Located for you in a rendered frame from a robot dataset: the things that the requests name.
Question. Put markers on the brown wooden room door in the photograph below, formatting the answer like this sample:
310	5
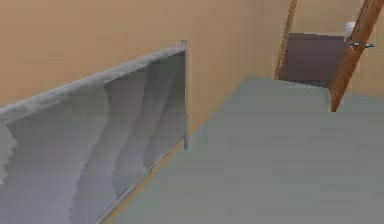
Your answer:
355	53

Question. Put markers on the grey shower curtain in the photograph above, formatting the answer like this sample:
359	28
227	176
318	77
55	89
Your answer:
100	140

